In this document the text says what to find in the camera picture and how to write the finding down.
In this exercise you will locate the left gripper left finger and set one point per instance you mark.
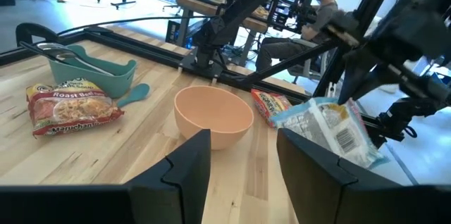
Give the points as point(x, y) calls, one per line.
point(169, 196)

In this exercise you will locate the person's office chair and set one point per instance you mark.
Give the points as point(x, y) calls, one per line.
point(306, 65)

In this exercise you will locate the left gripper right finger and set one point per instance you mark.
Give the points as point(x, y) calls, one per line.
point(334, 196)

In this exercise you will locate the red roast beef ramen packet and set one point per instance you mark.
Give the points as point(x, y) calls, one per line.
point(70, 111)

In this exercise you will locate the orange plastic bowl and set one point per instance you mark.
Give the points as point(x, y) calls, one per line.
point(211, 111)

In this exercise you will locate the red yellow ramen packet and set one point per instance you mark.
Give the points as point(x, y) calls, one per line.
point(271, 106)

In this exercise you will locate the person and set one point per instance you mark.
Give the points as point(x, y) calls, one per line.
point(317, 16)

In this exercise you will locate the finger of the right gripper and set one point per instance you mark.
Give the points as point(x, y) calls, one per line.
point(363, 72)
point(396, 118)

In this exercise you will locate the teal plastic basket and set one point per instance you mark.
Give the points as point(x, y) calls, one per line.
point(105, 83)

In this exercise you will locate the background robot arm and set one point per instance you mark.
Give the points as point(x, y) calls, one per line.
point(301, 9)

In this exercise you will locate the background wooden table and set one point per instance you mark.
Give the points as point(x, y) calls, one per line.
point(197, 5)

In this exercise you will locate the silver metal spoon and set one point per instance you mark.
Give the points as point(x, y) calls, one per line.
point(58, 49)

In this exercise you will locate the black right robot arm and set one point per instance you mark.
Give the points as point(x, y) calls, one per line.
point(229, 19)

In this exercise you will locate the blue white ramen packet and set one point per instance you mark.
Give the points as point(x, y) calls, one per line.
point(327, 129)

